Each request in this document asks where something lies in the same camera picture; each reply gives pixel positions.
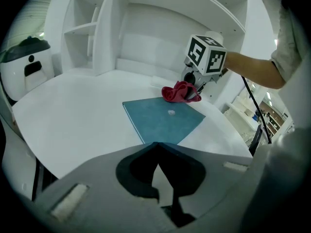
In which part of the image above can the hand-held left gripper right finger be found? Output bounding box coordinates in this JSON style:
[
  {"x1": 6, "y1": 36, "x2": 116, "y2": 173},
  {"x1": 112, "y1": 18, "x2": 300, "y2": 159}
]
[{"x1": 157, "y1": 141, "x2": 254, "y2": 228}]

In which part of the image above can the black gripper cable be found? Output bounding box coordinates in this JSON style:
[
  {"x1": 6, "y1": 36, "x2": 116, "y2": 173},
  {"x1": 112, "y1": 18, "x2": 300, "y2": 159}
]
[{"x1": 241, "y1": 74, "x2": 273, "y2": 145}]

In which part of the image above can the grey paw print sweatshirt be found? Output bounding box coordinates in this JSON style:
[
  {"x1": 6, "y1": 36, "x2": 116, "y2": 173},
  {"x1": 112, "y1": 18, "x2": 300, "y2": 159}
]
[{"x1": 242, "y1": 2, "x2": 311, "y2": 230}]

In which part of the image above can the person's right forearm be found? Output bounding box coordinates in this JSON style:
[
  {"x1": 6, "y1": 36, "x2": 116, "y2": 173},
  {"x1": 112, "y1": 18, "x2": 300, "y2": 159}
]
[{"x1": 222, "y1": 51, "x2": 287, "y2": 90}]

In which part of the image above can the white shelf unit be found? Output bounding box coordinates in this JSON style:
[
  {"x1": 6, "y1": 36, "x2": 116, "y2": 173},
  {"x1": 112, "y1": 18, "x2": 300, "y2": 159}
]
[{"x1": 60, "y1": 0, "x2": 249, "y2": 77}]

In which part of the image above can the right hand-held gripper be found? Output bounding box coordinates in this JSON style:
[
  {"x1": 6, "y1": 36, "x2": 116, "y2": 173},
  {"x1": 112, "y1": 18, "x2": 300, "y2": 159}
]
[{"x1": 181, "y1": 34, "x2": 228, "y2": 100}]

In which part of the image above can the white desk with drawers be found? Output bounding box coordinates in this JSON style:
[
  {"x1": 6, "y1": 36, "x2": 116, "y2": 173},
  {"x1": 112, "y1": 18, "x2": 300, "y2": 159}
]
[{"x1": 11, "y1": 68, "x2": 254, "y2": 181}]

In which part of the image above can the red cloth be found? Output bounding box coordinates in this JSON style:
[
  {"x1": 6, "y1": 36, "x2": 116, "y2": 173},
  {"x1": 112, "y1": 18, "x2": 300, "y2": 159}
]
[{"x1": 161, "y1": 80, "x2": 203, "y2": 103}]

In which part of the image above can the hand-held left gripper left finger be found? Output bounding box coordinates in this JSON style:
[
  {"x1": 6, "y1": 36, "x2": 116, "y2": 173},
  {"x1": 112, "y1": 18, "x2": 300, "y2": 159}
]
[{"x1": 31, "y1": 141, "x2": 182, "y2": 233}]

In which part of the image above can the blue notebook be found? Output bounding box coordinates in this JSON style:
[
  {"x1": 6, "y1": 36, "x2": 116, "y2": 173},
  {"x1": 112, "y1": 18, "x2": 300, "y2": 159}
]
[{"x1": 122, "y1": 96, "x2": 207, "y2": 146}]

